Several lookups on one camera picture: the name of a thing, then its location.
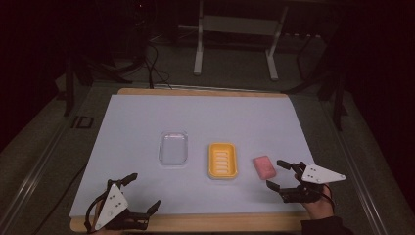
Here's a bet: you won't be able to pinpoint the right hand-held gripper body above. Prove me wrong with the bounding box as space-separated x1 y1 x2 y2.
280 161 346 204

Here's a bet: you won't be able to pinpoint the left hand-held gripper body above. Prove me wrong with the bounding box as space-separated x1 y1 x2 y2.
83 178 151 233

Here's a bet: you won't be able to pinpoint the pink soap bar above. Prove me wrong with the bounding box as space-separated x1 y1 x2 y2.
253 155 278 181

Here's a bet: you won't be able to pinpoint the person's left hand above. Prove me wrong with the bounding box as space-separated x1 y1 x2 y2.
92 209 106 235

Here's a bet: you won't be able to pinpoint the person's right hand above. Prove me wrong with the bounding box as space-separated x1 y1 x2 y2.
294 173 336 220

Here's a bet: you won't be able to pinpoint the clear plastic soap dish lid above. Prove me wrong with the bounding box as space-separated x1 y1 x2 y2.
158 130 190 167

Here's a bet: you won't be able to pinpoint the yellow soap dish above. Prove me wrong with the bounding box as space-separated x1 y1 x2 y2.
207 141 239 180

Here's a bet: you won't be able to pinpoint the black metal stand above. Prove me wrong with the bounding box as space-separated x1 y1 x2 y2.
63 53 133 118
283 72 349 132

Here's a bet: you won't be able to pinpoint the pale blue table mat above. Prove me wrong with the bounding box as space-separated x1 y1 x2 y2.
69 94 316 217

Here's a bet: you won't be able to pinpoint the white metal stand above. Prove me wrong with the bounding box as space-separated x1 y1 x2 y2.
193 0 290 82

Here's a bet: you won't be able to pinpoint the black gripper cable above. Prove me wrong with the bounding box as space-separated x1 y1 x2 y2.
321 183 337 212

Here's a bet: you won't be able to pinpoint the metal floor rail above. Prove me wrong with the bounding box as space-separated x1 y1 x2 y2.
0 120 74 231
321 101 391 235

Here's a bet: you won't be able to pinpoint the black floor bracket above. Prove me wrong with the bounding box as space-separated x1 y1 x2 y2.
70 115 95 129

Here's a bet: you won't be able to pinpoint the black floor cables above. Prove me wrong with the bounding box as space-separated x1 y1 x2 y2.
142 42 173 90

